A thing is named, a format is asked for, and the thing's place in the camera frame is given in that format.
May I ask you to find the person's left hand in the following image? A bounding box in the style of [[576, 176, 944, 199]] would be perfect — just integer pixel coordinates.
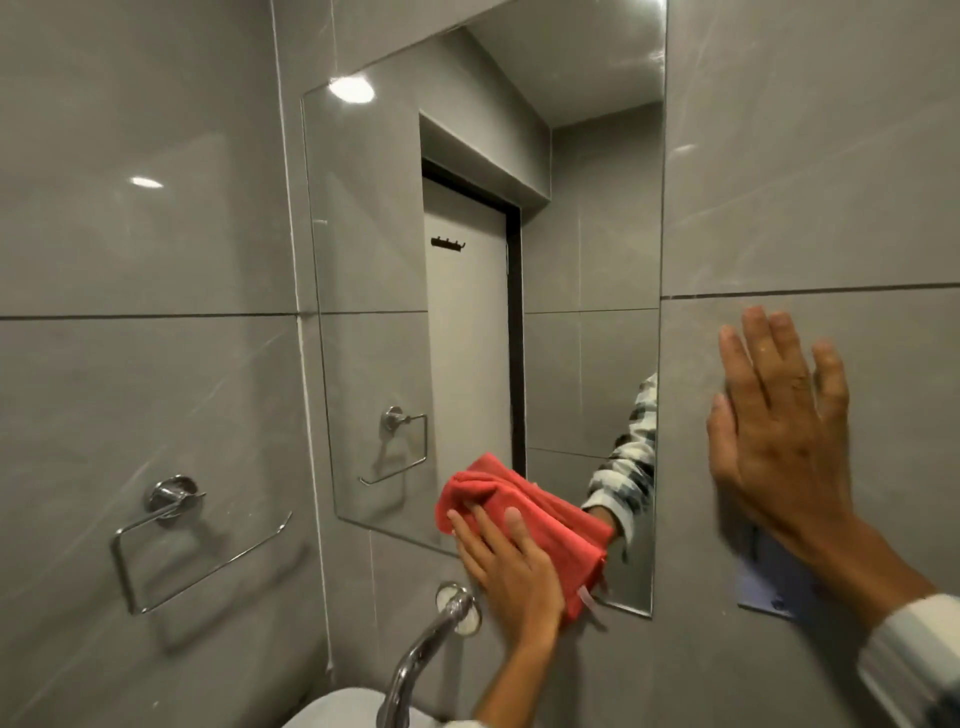
[[447, 503, 567, 653]]

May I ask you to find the frameless wall mirror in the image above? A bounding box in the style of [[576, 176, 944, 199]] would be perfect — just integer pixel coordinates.
[[300, 0, 669, 621]]

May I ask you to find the pale blue wall plate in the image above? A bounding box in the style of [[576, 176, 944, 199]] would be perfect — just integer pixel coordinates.
[[735, 525, 819, 622]]

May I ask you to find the person's right hand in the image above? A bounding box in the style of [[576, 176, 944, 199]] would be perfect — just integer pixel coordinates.
[[706, 305, 857, 558]]

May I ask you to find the red microfibre cloth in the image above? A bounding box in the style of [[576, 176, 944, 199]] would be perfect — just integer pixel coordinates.
[[435, 452, 618, 626]]

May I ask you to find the chrome towel ring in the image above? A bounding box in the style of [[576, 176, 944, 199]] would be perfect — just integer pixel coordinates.
[[110, 474, 294, 618]]

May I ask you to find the person's left forearm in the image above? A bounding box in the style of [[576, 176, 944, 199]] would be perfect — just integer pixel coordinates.
[[472, 636, 565, 728]]

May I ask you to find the white ceramic sink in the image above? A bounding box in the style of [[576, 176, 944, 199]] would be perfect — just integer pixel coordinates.
[[282, 687, 445, 728]]

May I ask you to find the person's right forearm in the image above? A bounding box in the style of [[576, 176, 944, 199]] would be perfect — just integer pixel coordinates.
[[793, 516, 940, 633]]

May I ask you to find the white checked shirt sleeve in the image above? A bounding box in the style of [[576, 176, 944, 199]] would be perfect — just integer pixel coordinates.
[[857, 594, 960, 728]]

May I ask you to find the chrome wall faucet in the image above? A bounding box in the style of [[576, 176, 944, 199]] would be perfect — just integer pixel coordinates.
[[375, 582, 483, 728]]

